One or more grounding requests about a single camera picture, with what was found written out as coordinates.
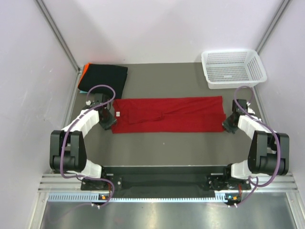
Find white plastic basket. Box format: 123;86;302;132
201;49;267;89

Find folded black t shirt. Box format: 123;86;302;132
78;63;128;99

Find left aluminium frame post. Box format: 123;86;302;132
34;0;80;72

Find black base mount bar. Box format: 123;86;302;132
81;167;251;194

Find grey slotted cable duct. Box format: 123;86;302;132
48;193;240;203

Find red t shirt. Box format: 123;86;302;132
112;96;226;134

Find aluminium frame post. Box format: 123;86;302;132
255;0;292;55
34;0;80;72

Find right aluminium frame post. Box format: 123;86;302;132
255;0;292;55

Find folded orange t shirt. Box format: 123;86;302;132
78;62;91;86

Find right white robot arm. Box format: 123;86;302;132
222;99;289;189

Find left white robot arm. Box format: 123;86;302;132
50;94;117;190

